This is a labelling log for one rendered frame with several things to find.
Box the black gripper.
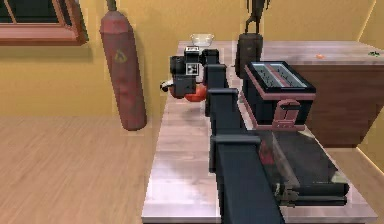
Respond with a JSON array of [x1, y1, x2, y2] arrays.
[[159, 55, 198, 100]]

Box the red apple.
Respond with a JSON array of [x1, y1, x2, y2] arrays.
[[169, 83, 208, 103]]

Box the red punching bag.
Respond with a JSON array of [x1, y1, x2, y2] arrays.
[[99, 0, 148, 132]]

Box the clear glass bowl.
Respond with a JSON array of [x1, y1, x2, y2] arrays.
[[189, 33, 215, 48]]

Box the wooden kitchen counter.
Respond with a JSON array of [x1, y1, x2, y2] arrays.
[[141, 40, 384, 224]]

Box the dark brown statue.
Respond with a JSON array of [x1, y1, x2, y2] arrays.
[[234, 0, 271, 80]]

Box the black and pink toaster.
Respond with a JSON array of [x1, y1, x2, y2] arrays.
[[240, 60, 317, 132]]

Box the wooden framed window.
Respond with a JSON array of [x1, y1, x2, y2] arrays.
[[0, 0, 90, 47]]

